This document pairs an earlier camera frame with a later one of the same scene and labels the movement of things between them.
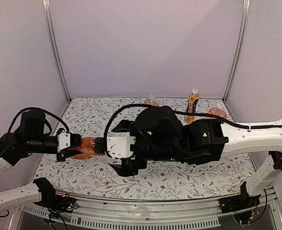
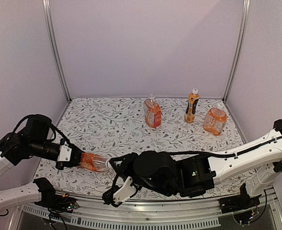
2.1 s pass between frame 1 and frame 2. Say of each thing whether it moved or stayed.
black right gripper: moved
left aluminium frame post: stayed
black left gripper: moved
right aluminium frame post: stayed
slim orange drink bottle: stayed
